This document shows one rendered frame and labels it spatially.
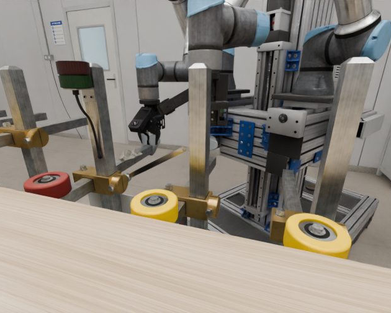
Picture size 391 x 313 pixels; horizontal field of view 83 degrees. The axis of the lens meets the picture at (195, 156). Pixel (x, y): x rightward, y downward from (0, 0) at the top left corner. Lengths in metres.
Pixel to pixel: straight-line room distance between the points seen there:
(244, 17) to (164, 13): 2.98
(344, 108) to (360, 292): 0.25
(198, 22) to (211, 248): 0.41
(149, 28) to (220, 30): 3.09
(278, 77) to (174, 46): 2.38
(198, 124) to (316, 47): 0.63
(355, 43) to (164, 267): 0.81
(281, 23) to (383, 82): 2.16
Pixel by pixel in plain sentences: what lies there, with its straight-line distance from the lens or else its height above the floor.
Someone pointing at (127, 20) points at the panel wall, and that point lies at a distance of 3.79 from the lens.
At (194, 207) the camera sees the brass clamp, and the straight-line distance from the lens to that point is 0.50.
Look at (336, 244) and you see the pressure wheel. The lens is 0.34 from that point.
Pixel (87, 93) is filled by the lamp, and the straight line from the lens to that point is 0.55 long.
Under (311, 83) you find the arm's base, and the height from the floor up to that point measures 1.08.
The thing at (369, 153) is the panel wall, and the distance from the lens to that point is 3.32.
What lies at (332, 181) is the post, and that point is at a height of 0.93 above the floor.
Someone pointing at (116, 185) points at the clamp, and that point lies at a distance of 0.58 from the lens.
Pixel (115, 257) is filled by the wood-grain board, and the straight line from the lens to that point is 0.30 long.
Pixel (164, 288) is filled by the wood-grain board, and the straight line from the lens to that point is 0.26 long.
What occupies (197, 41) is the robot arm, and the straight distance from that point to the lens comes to 0.50.
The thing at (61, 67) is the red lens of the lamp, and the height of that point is 1.12.
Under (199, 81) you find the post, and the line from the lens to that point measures 0.42.
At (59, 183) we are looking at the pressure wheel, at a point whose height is 0.91.
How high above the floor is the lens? 1.10
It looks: 20 degrees down
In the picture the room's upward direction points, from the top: straight up
